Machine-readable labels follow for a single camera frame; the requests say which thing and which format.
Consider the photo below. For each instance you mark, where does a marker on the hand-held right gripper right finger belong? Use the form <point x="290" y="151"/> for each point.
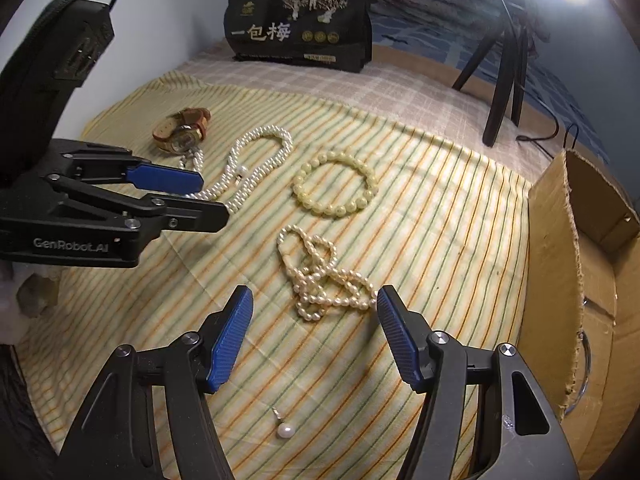
<point x="400" y="340"/>

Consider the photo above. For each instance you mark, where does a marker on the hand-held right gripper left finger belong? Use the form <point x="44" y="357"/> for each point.
<point x="230" y="340"/>

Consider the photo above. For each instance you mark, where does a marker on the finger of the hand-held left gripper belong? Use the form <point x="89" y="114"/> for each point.
<point x="200" y="215"/>
<point x="165" y="177"/>

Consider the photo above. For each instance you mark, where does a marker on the single pearl pendant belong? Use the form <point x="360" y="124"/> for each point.
<point x="284" y="431"/>

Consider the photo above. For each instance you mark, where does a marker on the cardboard box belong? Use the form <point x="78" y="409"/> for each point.
<point x="550" y="260"/>

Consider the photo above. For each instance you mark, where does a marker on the yellow striped cloth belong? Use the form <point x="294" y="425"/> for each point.
<point x="425" y="260"/>

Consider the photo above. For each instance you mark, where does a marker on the silver bangle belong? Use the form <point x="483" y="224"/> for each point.
<point x="586" y="360"/>

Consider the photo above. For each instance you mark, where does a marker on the black printed snack bag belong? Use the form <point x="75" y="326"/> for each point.
<point x="300" y="20"/>

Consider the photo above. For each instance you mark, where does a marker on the beige plaid blanket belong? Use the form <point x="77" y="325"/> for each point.
<point x="400" y="95"/>

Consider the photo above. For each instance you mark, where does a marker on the black tripod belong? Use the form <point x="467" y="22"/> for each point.
<point x="500" y="110"/>

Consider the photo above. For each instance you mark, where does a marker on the blue patterned bedsheet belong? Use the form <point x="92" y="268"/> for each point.
<point x="435" y="30"/>

